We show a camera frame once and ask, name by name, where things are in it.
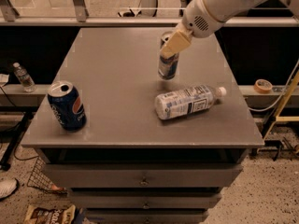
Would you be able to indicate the top drawer knob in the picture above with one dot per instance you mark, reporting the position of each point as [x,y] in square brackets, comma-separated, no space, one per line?
[144,182]

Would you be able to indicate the grey drawer cabinet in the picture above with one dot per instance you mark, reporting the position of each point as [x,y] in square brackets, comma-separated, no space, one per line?
[187,161]

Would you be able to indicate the small water bottle standing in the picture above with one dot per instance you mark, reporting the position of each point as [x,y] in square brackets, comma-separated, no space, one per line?
[24,78]

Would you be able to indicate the yellow metal frame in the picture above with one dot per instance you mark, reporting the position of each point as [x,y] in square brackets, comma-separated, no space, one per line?
[276,116]

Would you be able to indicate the snack bag on floor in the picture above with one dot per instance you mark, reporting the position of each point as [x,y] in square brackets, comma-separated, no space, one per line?
[39,215]

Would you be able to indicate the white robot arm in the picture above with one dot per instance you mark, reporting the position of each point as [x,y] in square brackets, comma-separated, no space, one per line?
[234,7]

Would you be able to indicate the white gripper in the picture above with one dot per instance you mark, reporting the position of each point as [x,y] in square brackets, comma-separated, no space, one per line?
[196,20]

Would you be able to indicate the blue silver redbull can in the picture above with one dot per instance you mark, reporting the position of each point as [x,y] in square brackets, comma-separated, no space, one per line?
[167,67]

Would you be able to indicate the wire mesh basket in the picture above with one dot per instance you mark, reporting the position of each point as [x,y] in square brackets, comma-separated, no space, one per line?
[38,180]

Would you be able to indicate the middle drawer knob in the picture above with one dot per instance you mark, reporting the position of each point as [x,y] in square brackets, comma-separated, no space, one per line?
[146,206]

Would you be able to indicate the clear plastic bottle lying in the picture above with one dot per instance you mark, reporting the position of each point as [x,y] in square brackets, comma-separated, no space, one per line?
[187,101]

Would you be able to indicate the drawer knob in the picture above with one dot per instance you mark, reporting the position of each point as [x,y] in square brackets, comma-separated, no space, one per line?
[144,182]
[146,206]

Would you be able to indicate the masking tape roll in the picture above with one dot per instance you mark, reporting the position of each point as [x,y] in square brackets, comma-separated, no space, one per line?
[262,86]

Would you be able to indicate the grey metal railing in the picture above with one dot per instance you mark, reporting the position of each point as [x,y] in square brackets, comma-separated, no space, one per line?
[11,15]

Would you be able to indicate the blue pepsi can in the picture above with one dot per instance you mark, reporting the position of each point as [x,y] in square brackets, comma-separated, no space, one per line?
[66,105]

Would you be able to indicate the white shoe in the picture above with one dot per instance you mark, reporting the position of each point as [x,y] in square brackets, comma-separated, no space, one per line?
[7,187]

